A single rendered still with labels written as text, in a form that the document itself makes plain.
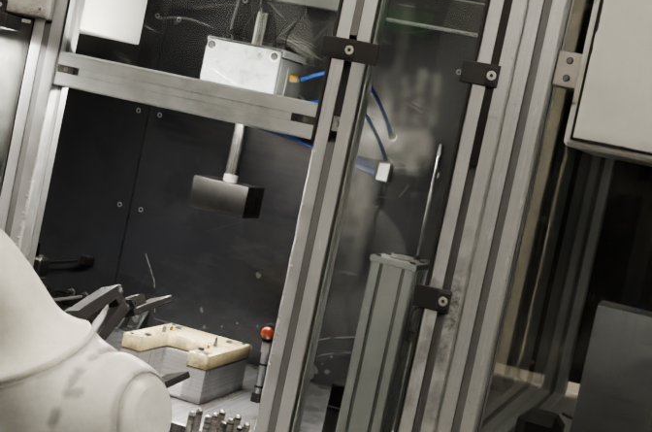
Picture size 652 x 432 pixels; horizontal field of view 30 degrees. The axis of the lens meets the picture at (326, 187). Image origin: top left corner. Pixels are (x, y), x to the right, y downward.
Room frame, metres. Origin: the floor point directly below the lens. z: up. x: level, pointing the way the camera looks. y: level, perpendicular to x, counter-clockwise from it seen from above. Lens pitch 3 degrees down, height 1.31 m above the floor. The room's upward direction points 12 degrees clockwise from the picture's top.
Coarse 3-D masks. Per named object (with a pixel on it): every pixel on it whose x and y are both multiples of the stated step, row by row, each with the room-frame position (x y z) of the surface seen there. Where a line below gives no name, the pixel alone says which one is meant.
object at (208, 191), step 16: (240, 128) 1.72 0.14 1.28; (240, 144) 1.72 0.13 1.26; (240, 160) 1.72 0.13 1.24; (208, 176) 1.74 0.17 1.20; (224, 176) 1.72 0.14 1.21; (192, 192) 1.71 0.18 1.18; (208, 192) 1.70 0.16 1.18; (224, 192) 1.69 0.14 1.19; (240, 192) 1.69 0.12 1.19; (256, 192) 1.72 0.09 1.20; (208, 208) 1.70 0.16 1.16; (224, 208) 1.69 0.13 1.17; (240, 208) 1.69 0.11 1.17; (256, 208) 1.73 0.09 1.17
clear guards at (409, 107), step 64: (128, 0) 1.56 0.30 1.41; (192, 0) 1.53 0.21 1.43; (256, 0) 1.50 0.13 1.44; (320, 0) 1.48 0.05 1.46; (384, 0) 1.45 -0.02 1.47; (448, 0) 1.43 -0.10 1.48; (0, 64) 1.61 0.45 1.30; (64, 64) 1.58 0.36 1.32; (128, 64) 1.55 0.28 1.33; (192, 64) 1.52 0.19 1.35; (256, 64) 1.50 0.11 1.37; (320, 64) 1.47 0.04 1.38; (384, 64) 1.45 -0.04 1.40; (448, 64) 1.42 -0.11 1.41; (0, 128) 1.61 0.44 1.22; (384, 128) 1.44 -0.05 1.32; (448, 128) 1.42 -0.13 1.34; (0, 192) 1.60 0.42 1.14; (384, 192) 1.44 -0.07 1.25; (384, 256) 1.43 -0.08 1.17; (320, 320) 1.45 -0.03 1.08; (384, 320) 1.43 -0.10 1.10; (320, 384) 1.45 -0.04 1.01; (384, 384) 1.42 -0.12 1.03
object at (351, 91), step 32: (64, 0) 1.59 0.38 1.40; (352, 0) 1.46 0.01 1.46; (32, 32) 1.60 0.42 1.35; (32, 64) 1.60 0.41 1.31; (352, 64) 1.46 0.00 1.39; (64, 96) 1.62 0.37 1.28; (352, 96) 1.46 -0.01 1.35; (32, 128) 1.59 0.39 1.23; (320, 128) 1.47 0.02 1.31; (32, 160) 1.59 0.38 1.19; (320, 160) 1.46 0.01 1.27; (32, 192) 1.59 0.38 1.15; (0, 224) 1.60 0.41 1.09; (320, 224) 1.46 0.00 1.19; (32, 256) 1.62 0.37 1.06; (320, 256) 1.46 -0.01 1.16; (288, 288) 1.47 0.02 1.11; (288, 320) 1.46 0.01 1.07; (288, 384) 1.46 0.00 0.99; (288, 416) 1.46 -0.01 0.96
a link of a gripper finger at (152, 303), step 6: (150, 300) 1.34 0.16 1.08; (156, 300) 1.32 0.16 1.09; (162, 300) 1.33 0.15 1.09; (168, 300) 1.34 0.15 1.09; (138, 306) 1.30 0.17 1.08; (144, 306) 1.30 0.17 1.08; (150, 306) 1.31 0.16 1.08; (156, 306) 1.32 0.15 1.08; (132, 312) 1.29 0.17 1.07; (138, 312) 1.29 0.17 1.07; (144, 312) 1.30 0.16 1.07
